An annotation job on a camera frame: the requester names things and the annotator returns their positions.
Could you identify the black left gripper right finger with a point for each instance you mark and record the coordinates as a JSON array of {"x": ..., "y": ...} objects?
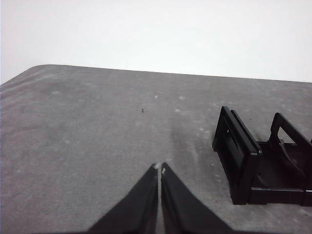
[{"x": 185, "y": 214}]

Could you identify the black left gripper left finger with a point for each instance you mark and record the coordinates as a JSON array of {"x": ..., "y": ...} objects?
[{"x": 136, "y": 209}]

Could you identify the black plastic dish rack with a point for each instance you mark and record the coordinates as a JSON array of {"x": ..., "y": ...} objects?
[{"x": 243, "y": 170}]

